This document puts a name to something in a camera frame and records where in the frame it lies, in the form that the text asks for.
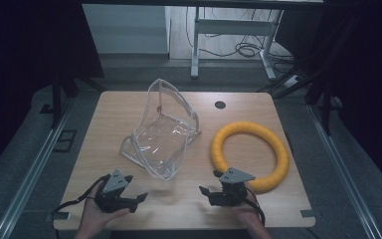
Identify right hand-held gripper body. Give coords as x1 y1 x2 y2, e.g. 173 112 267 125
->
208 167 257 207

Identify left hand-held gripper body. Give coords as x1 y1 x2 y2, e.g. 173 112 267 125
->
94 168 138 214

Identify person's right hand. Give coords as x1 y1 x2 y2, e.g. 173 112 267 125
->
230 193 264 231

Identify person's left hand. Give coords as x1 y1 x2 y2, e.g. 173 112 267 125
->
79 183 131 231

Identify clear plastic zipper bag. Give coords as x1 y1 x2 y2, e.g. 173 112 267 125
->
118 78 203 181

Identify black metal stand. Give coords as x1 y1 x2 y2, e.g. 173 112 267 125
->
320 88 333 135
39 78 107 128

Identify white cabinet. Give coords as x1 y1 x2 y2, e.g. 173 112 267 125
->
82 3 172 55

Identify dark curtain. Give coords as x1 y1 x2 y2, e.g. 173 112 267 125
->
275 0 382 200
0 0 105 183

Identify yellow foam ring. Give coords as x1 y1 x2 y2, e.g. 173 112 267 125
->
210 120 290 195

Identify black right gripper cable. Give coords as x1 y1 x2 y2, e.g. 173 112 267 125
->
245 187 267 227

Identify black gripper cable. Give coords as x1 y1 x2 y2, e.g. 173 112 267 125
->
245 187 267 227
51 173 111 217

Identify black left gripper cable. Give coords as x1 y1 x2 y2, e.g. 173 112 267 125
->
51 173 111 217

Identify grey table bracket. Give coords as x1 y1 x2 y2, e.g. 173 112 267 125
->
46 211 72 223

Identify aluminium floor rail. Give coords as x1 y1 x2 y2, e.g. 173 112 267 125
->
0 99 76 239
306 104 382 239

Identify black floor cables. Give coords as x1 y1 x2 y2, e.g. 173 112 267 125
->
185 6 296 66

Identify white metal desk frame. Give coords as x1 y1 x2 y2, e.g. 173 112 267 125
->
190 6 285 82

